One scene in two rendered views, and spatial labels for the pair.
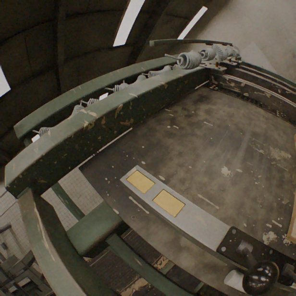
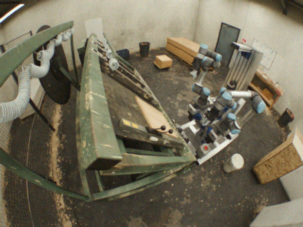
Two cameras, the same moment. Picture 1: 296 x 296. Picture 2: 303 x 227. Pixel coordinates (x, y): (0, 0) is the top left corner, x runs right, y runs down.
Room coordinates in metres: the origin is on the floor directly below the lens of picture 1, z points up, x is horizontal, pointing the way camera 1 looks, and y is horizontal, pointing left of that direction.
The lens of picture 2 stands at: (0.11, 0.44, 2.17)
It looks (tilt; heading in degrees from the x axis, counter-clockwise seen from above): 50 degrees down; 273
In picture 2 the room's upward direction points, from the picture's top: 2 degrees clockwise
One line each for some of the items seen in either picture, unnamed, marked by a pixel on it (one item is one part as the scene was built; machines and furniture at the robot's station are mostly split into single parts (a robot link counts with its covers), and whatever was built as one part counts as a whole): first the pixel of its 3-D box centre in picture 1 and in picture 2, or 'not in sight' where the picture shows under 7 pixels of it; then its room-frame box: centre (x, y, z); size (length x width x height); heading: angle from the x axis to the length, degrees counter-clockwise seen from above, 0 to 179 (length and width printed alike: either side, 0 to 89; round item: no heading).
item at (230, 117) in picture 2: not in sight; (230, 119); (-0.81, -0.38, 1.20); 0.13 x 0.12 x 0.14; 94
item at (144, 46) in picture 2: not in sight; (144, 49); (0.79, -4.87, 0.33); 0.52 x 0.51 x 0.65; 119
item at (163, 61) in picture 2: not in sight; (162, 62); (-0.01, -3.83, 0.20); 0.61 x 0.53 x 0.40; 119
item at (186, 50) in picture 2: not in sight; (189, 52); (-1.26, -4.88, 0.39); 2.46 x 1.05 x 0.78; 119
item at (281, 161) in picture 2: not in sight; (277, 162); (-2.41, 0.18, 0.63); 0.50 x 0.42 x 1.25; 116
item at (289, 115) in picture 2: not in sight; (285, 118); (-4.75, -1.33, 0.34); 0.53 x 0.51 x 0.68; 29
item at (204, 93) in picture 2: not in sight; (205, 93); (-0.56, -0.82, 1.20); 0.13 x 0.12 x 0.14; 145
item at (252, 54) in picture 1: (270, 78); (97, 44); (2.44, -3.72, 1.03); 0.61 x 0.58 x 2.05; 119
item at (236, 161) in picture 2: not in sight; (234, 163); (-1.48, -0.09, 0.24); 0.32 x 0.30 x 0.47; 119
